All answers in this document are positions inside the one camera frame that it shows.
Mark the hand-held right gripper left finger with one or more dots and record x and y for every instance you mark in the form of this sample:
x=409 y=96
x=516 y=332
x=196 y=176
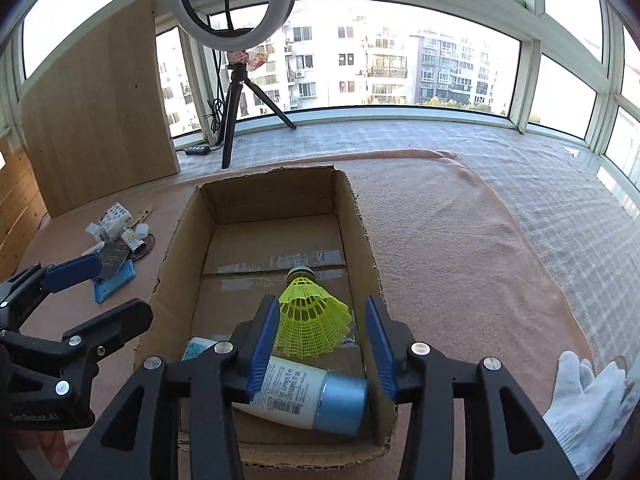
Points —
x=262 y=347

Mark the brown cardboard box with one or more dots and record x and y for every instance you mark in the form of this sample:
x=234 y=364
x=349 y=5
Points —
x=280 y=200

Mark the small white bottle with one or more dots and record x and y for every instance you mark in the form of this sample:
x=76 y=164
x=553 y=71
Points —
x=142 y=230

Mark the wooden clothespin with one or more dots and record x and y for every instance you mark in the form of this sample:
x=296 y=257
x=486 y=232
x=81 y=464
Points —
x=142 y=212

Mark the white checked cloth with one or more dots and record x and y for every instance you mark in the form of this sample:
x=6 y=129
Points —
x=550 y=185

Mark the red patterned tag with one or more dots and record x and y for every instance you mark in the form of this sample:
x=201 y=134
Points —
x=247 y=59

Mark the black power strip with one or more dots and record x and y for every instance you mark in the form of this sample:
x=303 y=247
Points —
x=197 y=150

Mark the wooden slat panel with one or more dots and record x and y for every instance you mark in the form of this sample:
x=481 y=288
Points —
x=20 y=200

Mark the apartment buildings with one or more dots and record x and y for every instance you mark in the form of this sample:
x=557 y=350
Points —
x=390 y=60

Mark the patterned lighter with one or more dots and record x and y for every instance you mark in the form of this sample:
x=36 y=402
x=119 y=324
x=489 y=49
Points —
x=131 y=238

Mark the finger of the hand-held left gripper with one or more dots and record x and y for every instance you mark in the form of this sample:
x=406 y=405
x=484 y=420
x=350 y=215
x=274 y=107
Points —
x=115 y=322
x=70 y=271

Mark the white window frame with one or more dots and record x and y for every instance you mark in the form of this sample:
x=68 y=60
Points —
x=532 y=20

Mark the yellow plastic shuttlecock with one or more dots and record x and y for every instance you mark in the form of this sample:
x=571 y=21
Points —
x=305 y=315

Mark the patterned tissue pack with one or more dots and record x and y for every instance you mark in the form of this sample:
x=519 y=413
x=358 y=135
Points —
x=114 y=217

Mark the white knit glove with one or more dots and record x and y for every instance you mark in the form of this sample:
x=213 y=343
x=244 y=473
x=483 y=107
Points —
x=585 y=410

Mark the dark grey packet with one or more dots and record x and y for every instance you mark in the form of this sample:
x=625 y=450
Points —
x=114 y=258

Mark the white charger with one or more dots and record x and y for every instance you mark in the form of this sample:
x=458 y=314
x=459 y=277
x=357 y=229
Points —
x=95 y=233

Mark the black tripod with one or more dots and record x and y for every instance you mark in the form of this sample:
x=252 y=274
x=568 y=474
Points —
x=231 y=110

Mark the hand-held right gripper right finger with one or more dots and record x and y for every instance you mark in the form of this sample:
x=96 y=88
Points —
x=380 y=352

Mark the light wooden board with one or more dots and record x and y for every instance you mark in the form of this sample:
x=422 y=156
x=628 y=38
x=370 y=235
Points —
x=100 y=110

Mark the white bottle with blue cap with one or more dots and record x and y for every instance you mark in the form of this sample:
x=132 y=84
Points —
x=300 y=390

